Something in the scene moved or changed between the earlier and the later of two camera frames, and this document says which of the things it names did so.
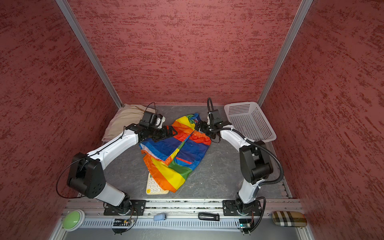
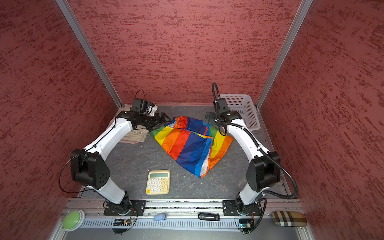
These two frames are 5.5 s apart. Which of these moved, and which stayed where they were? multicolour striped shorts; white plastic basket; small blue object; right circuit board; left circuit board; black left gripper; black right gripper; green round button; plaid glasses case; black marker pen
Moved: multicolour striped shorts; white plastic basket; black left gripper; black right gripper
Stayed: left circuit board; right circuit board; plaid glasses case; green round button; small blue object; black marker pen
